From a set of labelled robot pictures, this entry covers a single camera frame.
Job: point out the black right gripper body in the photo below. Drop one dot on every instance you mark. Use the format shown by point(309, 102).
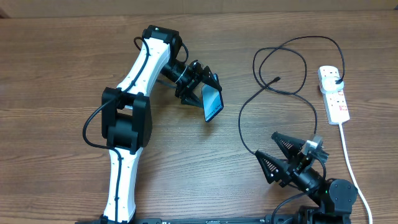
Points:
point(295, 166)

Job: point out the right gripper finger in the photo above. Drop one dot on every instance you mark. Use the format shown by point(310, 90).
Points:
point(289, 146)
point(274, 169)

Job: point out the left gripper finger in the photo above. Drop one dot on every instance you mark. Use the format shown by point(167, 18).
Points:
point(209, 79)
point(189, 98)

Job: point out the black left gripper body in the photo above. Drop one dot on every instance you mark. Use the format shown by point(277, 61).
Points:
point(188, 79)

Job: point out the Samsung Galaxy smartphone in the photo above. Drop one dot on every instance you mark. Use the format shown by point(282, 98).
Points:
point(212, 102)

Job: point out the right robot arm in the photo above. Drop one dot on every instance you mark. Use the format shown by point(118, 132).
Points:
point(334, 197)

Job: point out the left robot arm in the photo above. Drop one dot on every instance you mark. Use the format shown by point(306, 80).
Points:
point(126, 120)

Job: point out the white charger plug adapter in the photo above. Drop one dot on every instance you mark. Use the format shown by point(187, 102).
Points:
point(331, 84)

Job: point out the white power strip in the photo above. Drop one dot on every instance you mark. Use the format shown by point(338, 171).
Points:
point(335, 103)

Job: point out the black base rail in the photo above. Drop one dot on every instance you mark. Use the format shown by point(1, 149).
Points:
point(211, 221)

